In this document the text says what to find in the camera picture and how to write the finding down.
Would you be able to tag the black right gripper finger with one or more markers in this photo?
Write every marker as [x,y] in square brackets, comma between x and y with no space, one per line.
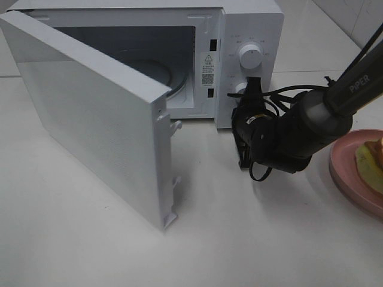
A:
[253,90]

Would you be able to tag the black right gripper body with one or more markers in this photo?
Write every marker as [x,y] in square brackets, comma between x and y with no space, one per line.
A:
[255,126]

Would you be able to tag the pink round plate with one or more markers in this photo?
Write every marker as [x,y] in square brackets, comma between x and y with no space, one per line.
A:
[343,170]

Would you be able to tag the toast sandwich with lettuce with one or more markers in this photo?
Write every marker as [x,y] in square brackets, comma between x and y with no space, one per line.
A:
[368,157]

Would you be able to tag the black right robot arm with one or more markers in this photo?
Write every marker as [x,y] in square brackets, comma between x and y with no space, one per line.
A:
[284,128]

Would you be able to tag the lower white timer knob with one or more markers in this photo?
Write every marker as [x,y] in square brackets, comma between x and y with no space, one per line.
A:
[239,89]

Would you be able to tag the upper white power knob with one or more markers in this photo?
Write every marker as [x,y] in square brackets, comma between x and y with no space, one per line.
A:
[250,55]

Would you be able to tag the white warning label sticker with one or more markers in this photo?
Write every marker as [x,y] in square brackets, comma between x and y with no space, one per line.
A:
[208,64]

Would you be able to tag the white microwave oven body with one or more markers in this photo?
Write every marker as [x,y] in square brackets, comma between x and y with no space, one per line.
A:
[193,27]

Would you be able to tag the glass microwave turntable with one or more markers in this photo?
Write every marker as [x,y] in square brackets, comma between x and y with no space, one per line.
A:
[170,68]

